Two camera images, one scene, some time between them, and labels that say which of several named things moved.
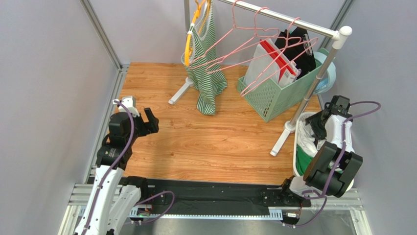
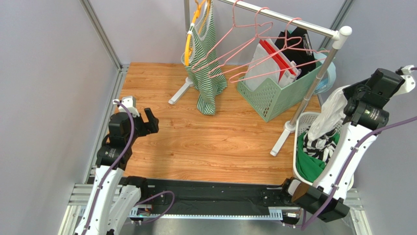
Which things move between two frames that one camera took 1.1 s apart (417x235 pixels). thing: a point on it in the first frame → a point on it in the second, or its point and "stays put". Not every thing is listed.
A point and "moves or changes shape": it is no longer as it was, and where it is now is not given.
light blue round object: [329, 77] stays put
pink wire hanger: [247, 91] → [291, 41]
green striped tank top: [201, 61] stays put
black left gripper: [153, 121] stays put
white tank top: [306, 142] moves or changes shape
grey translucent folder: [263, 71] stays put
